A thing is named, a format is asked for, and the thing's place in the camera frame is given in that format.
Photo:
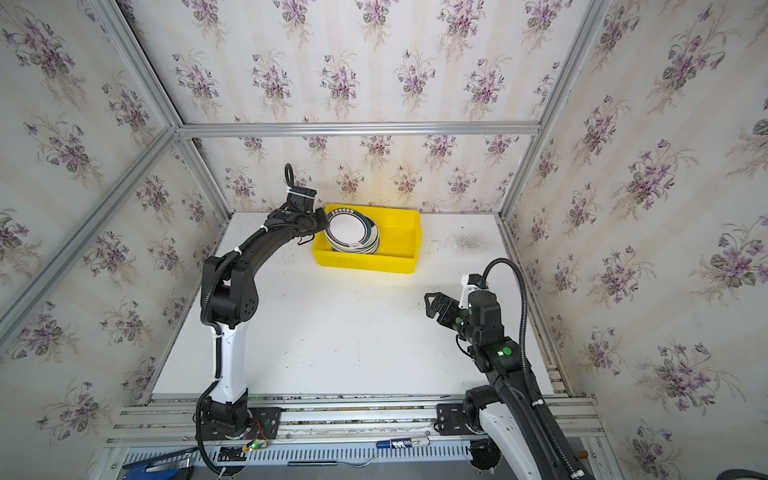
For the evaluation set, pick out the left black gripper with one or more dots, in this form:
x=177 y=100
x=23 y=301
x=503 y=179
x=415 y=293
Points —
x=315 y=222

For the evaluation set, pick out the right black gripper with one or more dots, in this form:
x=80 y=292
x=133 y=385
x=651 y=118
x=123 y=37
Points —
x=447 y=309

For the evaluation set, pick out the white plate teal red rim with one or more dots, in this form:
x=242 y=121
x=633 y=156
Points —
x=349 y=231

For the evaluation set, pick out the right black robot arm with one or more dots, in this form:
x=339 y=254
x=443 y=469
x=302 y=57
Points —
x=510 y=409

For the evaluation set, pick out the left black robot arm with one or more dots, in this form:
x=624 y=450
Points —
x=229 y=300

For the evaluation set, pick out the yellow plastic bin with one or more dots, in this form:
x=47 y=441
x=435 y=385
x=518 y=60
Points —
x=400 y=241

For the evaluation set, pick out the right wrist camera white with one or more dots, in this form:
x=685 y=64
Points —
x=470 y=283

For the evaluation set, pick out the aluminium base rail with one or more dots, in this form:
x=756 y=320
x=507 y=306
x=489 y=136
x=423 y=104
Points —
x=304 y=431

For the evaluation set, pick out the aluminium cage frame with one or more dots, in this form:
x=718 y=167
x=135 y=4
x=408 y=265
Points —
x=87 y=87

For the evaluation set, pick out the blue tool under rail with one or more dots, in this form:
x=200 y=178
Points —
x=171 y=466

